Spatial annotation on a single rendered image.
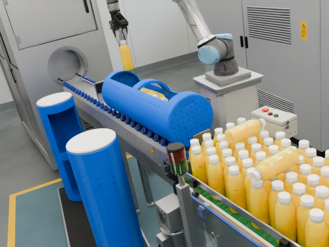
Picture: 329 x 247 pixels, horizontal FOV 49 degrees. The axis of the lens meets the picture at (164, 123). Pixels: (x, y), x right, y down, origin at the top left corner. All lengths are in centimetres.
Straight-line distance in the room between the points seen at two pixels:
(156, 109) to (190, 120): 18
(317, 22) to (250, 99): 112
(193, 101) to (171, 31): 542
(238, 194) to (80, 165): 90
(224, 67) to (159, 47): 502
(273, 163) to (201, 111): 67
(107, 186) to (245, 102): 93
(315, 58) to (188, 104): 163
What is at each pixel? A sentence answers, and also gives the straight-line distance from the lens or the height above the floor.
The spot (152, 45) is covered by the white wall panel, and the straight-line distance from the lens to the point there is 709.
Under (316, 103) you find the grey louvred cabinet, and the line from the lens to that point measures 334.
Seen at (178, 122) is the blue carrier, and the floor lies 111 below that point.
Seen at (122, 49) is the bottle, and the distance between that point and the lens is 241.
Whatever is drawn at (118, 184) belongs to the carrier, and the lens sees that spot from 204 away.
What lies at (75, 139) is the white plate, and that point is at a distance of 209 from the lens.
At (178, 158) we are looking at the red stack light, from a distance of 124.
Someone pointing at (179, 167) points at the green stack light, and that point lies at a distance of 126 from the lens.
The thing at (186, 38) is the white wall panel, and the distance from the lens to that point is 733.
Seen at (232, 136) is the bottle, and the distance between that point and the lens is 154.
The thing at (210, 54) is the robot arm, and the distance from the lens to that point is 201.
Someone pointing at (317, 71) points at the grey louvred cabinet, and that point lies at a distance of 322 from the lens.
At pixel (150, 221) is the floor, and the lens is 301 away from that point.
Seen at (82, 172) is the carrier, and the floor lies 91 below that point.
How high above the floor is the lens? 183
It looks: 23 degrees down
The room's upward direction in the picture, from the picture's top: 11 degrees counter-clockwise
